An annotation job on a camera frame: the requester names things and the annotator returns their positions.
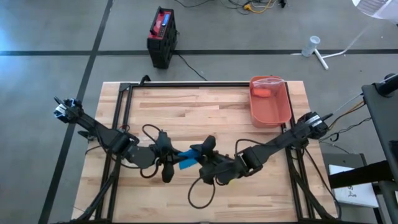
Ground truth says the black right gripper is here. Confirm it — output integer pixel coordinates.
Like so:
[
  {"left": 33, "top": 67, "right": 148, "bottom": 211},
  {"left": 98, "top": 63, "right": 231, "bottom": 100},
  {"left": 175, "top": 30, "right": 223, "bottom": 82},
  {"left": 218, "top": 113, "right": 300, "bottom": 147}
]
[{"left": 190, "top": 134, "right": 224, "bottom": 185}]

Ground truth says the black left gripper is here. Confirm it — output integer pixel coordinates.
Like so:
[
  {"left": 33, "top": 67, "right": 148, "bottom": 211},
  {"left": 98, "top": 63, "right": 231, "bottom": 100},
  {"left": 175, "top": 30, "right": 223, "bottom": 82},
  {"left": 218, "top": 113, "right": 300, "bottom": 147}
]
[{"left": 155, "top": 130, "right": 187, "bottom": 183}]

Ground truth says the blue elastic bandage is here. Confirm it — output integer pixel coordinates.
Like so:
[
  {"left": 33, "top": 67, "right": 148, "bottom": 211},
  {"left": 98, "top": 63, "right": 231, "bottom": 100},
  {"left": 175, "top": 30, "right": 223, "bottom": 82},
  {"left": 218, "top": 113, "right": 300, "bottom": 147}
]
[{"left": 177, "top": 148, "right": 203, "bottom": 170}]

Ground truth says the orange elastic bandage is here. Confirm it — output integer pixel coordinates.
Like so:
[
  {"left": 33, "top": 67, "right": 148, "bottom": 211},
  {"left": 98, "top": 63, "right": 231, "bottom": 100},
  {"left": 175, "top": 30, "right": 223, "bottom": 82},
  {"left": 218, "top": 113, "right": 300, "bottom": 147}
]
[{"left": 251, "top": 88, "right": 271, "bottom": 98}]

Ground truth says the orange plastic bin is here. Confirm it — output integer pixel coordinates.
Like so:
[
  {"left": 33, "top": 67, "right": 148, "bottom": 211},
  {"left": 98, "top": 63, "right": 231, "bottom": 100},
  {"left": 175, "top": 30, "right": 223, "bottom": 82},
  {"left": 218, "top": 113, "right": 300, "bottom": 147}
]
[{"left": 248, "top": 75, "right": 293, "bottom": 128}]

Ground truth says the red and black battery box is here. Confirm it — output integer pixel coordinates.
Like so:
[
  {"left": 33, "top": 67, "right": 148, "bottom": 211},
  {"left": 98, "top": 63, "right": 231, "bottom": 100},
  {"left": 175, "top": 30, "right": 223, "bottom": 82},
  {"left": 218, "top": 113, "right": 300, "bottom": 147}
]
[{"left": 146, "top": 6, "right": 179, "bottom": 70}]

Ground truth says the white floor stand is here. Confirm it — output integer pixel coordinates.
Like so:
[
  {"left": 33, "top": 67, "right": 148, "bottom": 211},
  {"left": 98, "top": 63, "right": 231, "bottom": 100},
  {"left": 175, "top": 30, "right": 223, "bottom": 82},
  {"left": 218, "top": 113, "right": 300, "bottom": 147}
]
[{"left": 290, "top": 17, "right": 377, "bottom": 70}]

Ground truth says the white paper sheet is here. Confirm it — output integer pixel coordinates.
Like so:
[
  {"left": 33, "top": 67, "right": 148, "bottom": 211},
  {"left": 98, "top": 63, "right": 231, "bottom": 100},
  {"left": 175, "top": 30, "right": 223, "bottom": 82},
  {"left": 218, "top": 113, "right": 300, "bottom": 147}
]
[{"left": 328, "top": 164, "right": 380, "bottom": 208}]

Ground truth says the dark grey side table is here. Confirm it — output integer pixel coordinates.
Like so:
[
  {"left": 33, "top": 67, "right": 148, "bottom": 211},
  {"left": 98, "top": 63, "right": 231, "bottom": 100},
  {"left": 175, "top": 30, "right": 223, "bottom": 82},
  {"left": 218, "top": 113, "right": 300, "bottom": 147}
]
[{"left": 328, "top": 73, "right": 398, "bottom": 224}]

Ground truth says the white round object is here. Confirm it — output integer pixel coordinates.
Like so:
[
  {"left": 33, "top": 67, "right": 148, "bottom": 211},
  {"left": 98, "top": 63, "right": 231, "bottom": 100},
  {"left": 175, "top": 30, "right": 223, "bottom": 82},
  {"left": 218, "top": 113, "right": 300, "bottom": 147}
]
[{"left": 351, "top": 0, "right": 398, "bottom": 20}]

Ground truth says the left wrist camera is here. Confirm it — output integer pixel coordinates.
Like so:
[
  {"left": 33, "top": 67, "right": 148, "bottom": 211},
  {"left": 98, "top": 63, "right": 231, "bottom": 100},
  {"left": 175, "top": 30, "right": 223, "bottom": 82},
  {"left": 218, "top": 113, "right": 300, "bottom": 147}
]
[{"left": 150, "top": 141, "right": 164, "bottom": 164}]

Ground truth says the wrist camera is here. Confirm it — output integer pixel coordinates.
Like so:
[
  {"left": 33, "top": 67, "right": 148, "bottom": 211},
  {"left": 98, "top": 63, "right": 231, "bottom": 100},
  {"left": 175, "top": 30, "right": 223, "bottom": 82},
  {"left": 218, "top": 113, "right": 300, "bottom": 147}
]
[
  {"left": 150, "top": 141, "right": 164, "bottom": 164},
  {"left": 217, "top": 157, "right": 239, "bottom": 183}
]

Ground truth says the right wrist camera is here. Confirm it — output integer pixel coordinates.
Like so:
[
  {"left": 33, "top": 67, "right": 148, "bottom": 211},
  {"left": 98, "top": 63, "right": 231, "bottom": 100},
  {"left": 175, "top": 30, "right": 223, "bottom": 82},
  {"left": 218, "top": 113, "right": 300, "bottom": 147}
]
[{"left": 217, "top": 157, "right": 239, "bottom": 183}]

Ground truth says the black left camera cable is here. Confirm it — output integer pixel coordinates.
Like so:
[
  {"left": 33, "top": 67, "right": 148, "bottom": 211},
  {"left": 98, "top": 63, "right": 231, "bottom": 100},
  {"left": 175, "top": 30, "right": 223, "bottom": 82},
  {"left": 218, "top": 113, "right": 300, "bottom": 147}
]
[{"left": 139, "top": 123, "right": 162, "bottom": 180}]

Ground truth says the black camera cable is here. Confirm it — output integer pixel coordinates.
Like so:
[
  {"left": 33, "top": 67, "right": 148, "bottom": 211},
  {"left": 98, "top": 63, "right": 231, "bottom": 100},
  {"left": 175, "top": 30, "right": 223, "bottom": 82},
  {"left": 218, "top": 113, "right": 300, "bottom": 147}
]
[
  {"left": 139, "top": 123, "right": 162, "bottom": 180},
  {"left": 187, "top": 138, "right": 268, "bottom": 210}
]

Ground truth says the black right camera cable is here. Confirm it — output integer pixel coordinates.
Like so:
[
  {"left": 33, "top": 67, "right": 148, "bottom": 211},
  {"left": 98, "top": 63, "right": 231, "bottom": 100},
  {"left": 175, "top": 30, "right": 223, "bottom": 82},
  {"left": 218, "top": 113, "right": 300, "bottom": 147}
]
[{"left": 187, "top": 138, "right": 268, "bottom": 210}]

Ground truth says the black floor cable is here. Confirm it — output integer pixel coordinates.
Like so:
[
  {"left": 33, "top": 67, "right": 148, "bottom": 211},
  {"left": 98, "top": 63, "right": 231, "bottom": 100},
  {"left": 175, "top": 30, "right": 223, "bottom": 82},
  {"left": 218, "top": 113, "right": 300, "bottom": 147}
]
[{"left": 175, "top": 52, "right": 208, "bottom": 82}]

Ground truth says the yellow cable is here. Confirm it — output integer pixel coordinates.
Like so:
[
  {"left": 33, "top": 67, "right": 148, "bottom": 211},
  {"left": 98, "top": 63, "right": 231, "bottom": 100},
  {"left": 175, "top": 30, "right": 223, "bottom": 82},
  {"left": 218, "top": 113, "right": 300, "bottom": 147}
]
[{"left": 243, "top": 0, "right": 278, "bottom": 15}]

